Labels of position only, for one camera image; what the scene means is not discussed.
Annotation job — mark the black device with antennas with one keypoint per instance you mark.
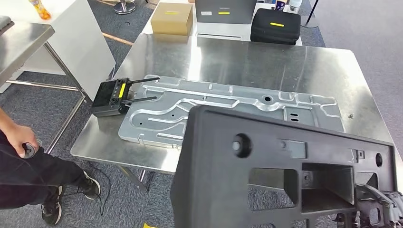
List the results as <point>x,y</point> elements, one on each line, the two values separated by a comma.
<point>105,97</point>

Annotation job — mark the white table with steel legs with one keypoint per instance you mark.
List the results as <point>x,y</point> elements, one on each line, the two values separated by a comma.
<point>78,41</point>

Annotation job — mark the person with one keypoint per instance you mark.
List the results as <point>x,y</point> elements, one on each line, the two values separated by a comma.
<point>25,176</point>

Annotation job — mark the small wooden box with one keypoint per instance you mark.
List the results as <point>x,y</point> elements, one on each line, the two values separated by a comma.
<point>171,20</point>

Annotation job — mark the orange floor tape strip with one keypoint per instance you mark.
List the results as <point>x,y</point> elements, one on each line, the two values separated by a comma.
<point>118,39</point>

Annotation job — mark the black pole floor stand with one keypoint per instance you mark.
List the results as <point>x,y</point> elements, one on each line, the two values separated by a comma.
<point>311,14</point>

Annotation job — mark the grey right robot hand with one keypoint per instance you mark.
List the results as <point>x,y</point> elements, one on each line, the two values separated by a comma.
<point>382,210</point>

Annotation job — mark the black zip carry case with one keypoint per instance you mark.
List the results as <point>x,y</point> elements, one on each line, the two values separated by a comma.
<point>275,26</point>

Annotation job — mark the small black handheld controller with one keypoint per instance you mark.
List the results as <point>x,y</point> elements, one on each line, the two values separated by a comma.
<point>30,150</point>

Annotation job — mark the black plastic plate frame part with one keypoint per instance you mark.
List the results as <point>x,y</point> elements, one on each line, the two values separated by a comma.
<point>214,176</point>

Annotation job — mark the stamped grey sheet metal panel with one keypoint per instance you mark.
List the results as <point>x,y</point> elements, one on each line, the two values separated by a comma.
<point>163,119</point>

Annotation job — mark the orange drink bottle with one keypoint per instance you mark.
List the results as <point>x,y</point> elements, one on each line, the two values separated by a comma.
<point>42,11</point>

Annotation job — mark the stainless steel workbench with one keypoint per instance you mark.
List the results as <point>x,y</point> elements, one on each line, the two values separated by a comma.
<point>252,63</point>

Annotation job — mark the chrome round chair base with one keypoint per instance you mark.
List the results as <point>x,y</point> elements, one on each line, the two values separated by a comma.
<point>124,8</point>

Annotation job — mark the clear plastic bottle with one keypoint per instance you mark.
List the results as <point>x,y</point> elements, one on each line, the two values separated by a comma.
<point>295,4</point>

